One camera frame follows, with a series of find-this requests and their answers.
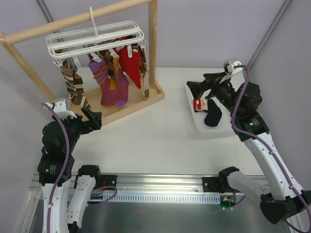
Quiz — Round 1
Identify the red white striped sock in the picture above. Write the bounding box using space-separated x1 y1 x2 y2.
193 99 208 112

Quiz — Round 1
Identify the dark navy sock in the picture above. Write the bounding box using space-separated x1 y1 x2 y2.
204 99 222 127

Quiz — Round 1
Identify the white plastic clip hanger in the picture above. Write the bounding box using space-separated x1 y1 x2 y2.
46 7 146 68

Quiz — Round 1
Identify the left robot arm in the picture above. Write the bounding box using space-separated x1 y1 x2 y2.
37 108 102 233

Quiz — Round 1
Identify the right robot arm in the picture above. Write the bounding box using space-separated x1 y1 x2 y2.
186 72 311 224

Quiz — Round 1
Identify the brown white striped sock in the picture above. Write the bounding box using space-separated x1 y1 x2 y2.
60 59 91 109

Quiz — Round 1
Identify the wooden drying rack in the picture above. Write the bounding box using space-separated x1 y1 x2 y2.
0 0 165 125

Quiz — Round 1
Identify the white plastic basket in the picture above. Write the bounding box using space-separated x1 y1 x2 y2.
185 84 232 133

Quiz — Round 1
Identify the purple striped sock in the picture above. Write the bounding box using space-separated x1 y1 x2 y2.
88 55 117 107

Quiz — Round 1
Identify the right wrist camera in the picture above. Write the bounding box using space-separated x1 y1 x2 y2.
222 58 243 82

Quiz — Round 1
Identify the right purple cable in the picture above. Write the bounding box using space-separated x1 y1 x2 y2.
230 64 311 233

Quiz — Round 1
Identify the purple cable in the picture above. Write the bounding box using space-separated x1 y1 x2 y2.
230 64 311 233
41 102 71 233

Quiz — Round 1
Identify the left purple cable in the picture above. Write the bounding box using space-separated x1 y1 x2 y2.
41 102 71 233

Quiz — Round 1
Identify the aluminium mounting rail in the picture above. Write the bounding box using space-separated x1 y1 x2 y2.
30 172 268 207

